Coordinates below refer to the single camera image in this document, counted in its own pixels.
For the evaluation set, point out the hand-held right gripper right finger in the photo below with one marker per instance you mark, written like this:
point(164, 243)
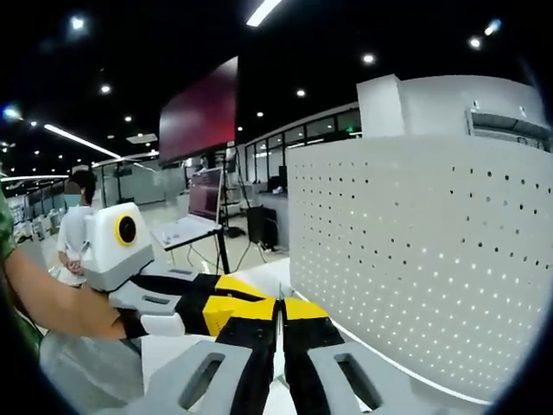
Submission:
point(345, 380)

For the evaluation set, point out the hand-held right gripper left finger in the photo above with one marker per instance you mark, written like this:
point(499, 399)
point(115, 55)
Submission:
point(207, 380)

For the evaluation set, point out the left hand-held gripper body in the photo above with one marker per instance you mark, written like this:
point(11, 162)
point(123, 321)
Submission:
point(116, 255)

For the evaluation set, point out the green hook assembly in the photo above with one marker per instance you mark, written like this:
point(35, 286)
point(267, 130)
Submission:
point(281, 302)

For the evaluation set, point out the white perforated mounting plate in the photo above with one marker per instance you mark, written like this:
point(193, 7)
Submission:
point(410, 242)

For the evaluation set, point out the person's left hand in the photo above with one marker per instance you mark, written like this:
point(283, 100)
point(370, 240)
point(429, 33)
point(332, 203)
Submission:
point(110, 322)

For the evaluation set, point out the black laptop stand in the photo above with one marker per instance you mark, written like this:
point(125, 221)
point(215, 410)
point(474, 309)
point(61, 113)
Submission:
point(223, 250)

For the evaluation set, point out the white laptop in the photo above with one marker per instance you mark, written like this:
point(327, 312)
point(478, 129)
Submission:
point(205, 194)

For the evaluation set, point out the black equipment case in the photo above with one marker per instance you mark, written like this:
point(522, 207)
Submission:
point(261, 229)

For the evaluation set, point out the grey mesh office chair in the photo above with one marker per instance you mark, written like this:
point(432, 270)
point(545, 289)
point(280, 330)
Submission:
point(86, 372)

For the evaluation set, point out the white ceiling air vent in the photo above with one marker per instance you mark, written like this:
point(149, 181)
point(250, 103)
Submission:
point(141, 138)

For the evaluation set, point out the long ceiling light strip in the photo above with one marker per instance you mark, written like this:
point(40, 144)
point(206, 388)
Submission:
point(263, 12)
point(82, 140)

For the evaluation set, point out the grey background desk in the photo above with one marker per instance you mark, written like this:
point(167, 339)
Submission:
point(281, 216)

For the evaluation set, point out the black computer monitor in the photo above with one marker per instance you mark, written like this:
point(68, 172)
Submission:
point(283, 177)

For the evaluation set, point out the round ceiling spotlights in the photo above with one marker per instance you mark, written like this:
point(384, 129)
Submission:
point(368, 58)

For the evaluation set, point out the grey metal shelf rack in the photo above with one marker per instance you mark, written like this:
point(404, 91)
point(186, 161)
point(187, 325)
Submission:
point(497, 119)

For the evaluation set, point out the large red wall screen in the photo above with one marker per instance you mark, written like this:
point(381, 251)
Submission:
point(198, 112)

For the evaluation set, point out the small white security camera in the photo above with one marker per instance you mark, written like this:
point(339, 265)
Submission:
point(522, 111)
point(476, 104)

